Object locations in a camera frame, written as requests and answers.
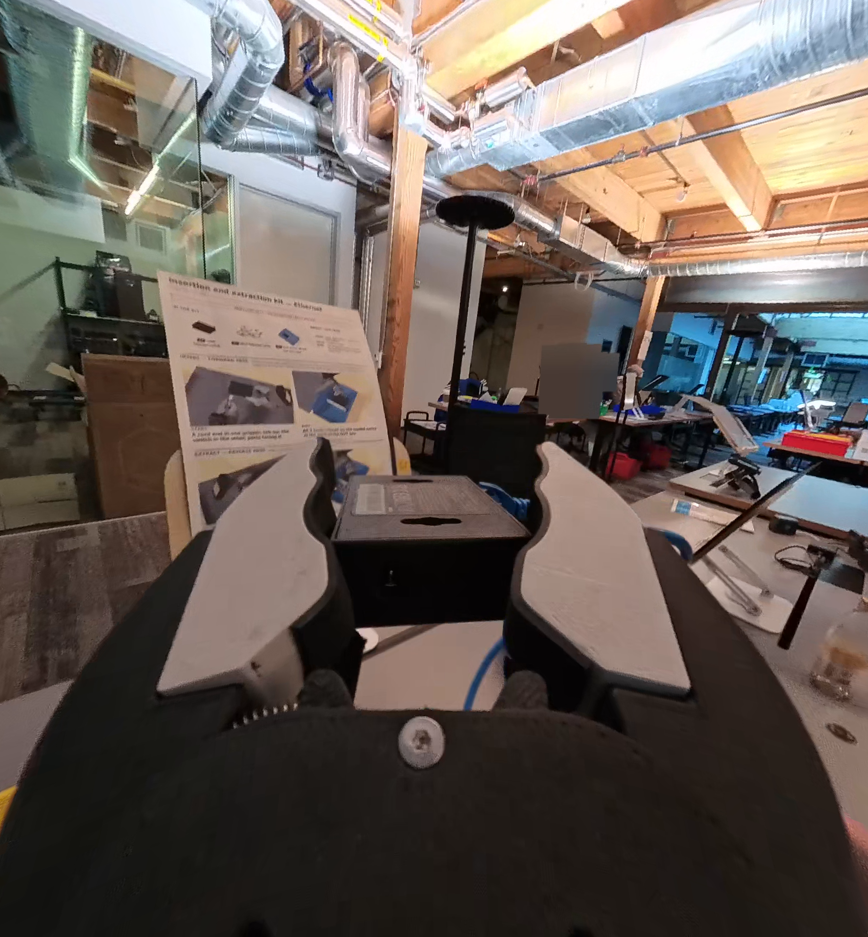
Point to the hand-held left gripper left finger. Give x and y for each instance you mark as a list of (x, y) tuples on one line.
[(251, 578)]

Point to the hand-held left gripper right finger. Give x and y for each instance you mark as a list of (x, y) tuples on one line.
[(602, 585)]

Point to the black network switch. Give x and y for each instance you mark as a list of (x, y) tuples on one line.
[(427, 571)]

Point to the brown cardboard panel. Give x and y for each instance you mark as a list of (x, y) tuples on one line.
[(130, 439)]

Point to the printed instruction sheet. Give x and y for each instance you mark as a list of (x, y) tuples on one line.
[(258, 344)]

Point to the glass bottle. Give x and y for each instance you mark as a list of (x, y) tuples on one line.
[(848, 651)]

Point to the black shelf rack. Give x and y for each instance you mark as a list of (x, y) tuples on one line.
[(112, 322)]

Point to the wooden column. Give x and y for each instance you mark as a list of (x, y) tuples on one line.
[(405, 293)]

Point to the black pole lamp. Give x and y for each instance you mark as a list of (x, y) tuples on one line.
[(474, 212)]

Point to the silver round air duct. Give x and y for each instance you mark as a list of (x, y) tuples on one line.
[(258, 73)]

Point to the foil wrapped rectangular duct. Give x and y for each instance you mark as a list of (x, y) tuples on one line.
[(661, 80)]

